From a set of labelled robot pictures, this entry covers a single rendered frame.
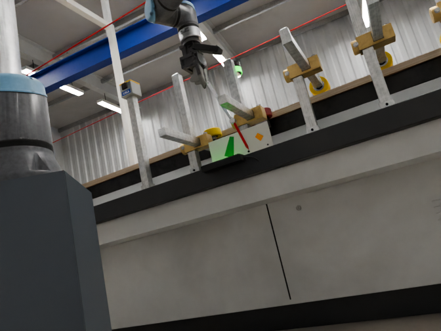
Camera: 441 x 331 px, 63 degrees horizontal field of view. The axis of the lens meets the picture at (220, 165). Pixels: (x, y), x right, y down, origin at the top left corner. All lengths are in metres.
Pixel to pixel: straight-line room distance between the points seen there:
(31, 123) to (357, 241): 1.17
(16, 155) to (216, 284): 1.12
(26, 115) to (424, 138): 1.12
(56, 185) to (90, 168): 10.56
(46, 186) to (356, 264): 1.14
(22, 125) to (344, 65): 8.49
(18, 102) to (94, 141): 10.48
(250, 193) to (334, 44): 8.06
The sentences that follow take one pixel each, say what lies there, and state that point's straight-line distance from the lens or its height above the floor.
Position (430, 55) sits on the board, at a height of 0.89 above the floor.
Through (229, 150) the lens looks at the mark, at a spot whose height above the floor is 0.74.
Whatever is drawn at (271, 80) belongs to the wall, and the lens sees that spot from 9.23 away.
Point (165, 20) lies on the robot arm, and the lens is 1.53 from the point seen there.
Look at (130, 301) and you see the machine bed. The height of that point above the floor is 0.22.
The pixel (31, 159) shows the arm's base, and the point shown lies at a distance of 0.84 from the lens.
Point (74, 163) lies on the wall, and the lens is 11.78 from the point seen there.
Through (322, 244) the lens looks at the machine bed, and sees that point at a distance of 1.51.
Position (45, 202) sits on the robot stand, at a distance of 0.75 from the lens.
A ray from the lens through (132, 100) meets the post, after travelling 1.73.
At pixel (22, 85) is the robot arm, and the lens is 0.92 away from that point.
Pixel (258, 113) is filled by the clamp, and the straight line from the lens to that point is 1.38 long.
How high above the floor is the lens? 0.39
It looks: 12 degrees up
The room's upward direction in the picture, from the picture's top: 13 degrees counter-clockwise
